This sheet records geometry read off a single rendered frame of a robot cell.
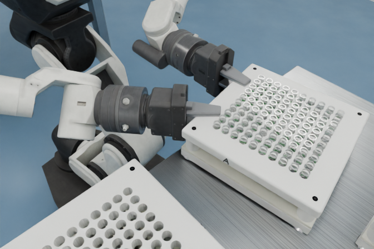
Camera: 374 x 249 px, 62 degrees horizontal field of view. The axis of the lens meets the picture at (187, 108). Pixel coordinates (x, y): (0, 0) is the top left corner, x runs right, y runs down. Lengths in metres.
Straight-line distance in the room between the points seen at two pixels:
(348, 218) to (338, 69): 1.95
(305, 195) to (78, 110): 0.39
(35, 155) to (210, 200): 1.43
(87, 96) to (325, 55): 2.20
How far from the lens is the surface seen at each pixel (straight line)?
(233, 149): 0.51
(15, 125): 2.08
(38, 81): 0.58
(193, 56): 0.67
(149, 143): 0.94
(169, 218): 0.44
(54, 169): 1.54
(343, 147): 0.57
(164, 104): 0.53
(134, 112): 0.54
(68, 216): 0.47
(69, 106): 0.58
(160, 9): 0.76
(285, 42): 2.64
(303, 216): 0.51
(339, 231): 0.56
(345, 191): 0.61
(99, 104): 0.56
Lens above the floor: 1.33
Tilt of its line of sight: 44 degrees down
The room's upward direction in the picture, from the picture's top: straight up
